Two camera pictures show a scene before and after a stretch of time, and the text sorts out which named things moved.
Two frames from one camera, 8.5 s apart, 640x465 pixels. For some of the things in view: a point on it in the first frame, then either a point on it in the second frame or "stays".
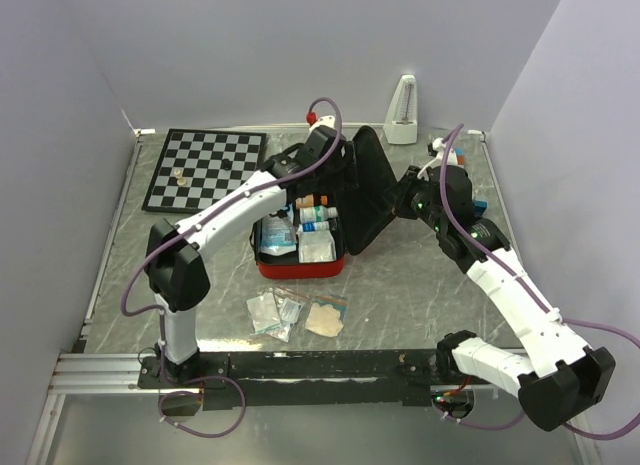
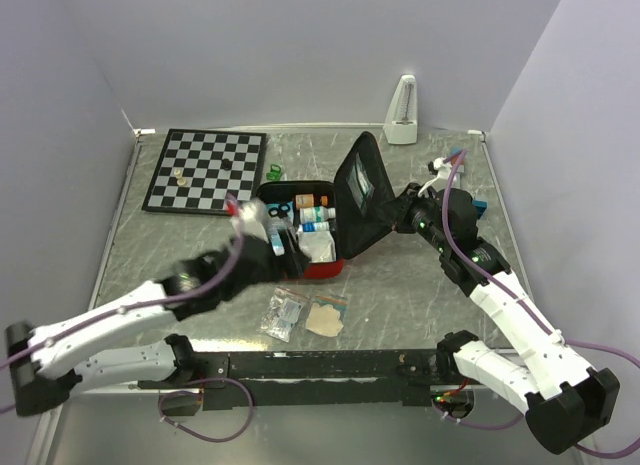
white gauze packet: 316,246 stays
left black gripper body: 338,177 -> 281,268
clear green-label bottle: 317,213 stays
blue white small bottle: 314,226 stays
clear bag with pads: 267,318 -> 360,184
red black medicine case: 306,238 stays
